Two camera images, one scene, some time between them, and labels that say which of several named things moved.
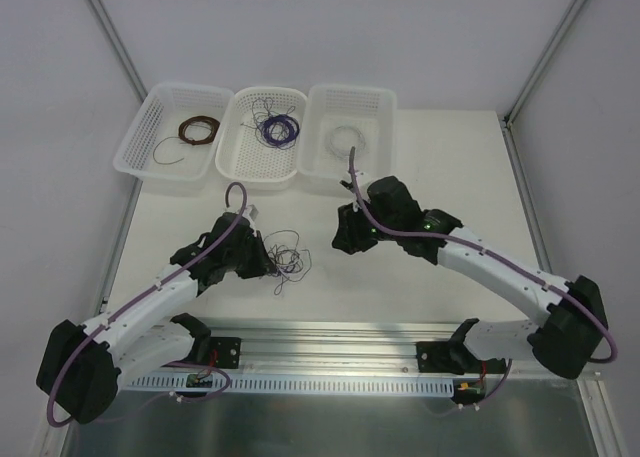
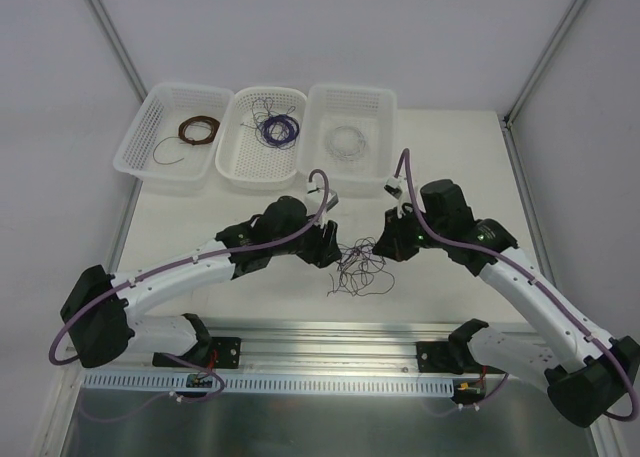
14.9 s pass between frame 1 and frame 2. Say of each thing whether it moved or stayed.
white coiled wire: stayed
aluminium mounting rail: stayed
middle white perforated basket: stayed
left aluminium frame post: stayed
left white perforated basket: stayed
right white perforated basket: stayed
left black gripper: moved
